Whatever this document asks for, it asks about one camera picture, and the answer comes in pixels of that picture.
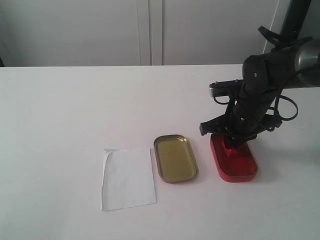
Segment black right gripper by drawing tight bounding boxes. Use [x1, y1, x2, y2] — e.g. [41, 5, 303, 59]
[199, 53, 297, 148]

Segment red stamp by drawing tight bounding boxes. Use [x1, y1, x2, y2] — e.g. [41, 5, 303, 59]
[221, 140, 238, 159]

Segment white paper sheet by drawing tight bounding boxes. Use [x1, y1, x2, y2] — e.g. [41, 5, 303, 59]
[101, 147, 157, 212]

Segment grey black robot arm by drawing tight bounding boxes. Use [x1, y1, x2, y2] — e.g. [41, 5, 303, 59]
[199, 0, 320, 149]

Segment red ink pad tin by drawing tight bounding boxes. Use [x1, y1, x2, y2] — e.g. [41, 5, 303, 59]
[210, 134, 258, 183]

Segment gold tin lid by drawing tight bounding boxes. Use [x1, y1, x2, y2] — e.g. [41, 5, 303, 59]
[153, 134, 199, 184]

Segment white cabinet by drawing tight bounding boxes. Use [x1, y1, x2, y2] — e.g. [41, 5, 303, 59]
[0, 0, 289, 67]

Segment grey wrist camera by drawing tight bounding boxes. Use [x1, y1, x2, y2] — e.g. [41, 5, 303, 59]
[209, 79, 244, 98]

